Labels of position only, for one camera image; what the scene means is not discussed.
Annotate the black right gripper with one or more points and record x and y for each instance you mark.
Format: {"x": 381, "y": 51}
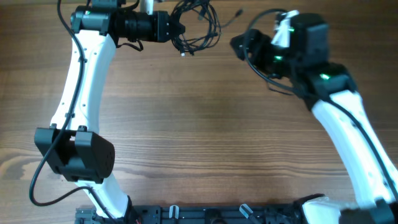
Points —
{"x": 249, "y": 43}

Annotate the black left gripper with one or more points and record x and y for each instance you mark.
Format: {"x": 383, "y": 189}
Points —
{"x": 163, "y": 18}

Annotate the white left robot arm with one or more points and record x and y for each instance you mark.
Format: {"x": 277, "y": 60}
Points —
{"x": 72, "y": 145}

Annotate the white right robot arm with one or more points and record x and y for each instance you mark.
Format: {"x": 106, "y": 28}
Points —
{"x": 295, "y": 61}

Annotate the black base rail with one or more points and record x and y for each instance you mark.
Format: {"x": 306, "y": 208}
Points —
{"x": 278, "y": 214}

